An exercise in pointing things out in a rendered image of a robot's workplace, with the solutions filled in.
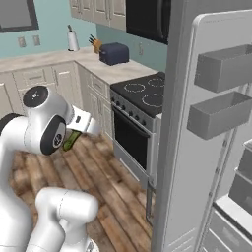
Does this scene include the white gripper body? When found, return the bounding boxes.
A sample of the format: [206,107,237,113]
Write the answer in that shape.
[83,115,102,137]

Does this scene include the green squash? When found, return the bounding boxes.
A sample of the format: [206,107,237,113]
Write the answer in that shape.
[62,129,83,153]

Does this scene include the grey freezer drawer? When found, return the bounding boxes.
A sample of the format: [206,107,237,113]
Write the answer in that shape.
[198,195,252,252]

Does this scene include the beige base cabinets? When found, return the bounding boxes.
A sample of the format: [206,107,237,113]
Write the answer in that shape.
[0,61,83,120]
[76,63,115,140]

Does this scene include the black oven door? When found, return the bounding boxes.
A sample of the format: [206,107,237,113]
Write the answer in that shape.
[111,103,155,190]

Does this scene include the silver stove with black hob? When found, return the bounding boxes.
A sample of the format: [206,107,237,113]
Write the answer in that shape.
[109,71,167,198]

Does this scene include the dark blue toaster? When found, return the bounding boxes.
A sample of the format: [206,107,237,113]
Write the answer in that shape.
[98,41,130,67]

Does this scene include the wooden knife block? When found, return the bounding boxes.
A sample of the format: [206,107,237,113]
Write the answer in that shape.
[88,33,103,55]

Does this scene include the grey fridge door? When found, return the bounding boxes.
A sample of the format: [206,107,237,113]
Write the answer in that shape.
[150,0,252,252]

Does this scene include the white paper towel roll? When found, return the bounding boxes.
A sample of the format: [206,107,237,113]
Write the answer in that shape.
[66,24,81,53]

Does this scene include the beige upper cabinets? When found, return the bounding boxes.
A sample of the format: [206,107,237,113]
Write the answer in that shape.
[68,0,128,32]

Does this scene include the black microwave oven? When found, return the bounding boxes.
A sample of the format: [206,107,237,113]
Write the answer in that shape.
[125,0,172,46]

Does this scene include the grey door bin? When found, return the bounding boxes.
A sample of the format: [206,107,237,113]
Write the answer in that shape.
[186,91,252,141]
[194,43,252,94]

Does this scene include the dark framed window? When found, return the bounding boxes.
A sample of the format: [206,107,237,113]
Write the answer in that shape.
[0,0,40,34]

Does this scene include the grey fridge drawer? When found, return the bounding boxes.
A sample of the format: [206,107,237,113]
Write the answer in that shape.
[227,168,252,208]
[236,139,252,181]

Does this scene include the dark oven door handle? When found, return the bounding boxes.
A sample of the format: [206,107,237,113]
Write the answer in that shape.
[111,103,153,140]

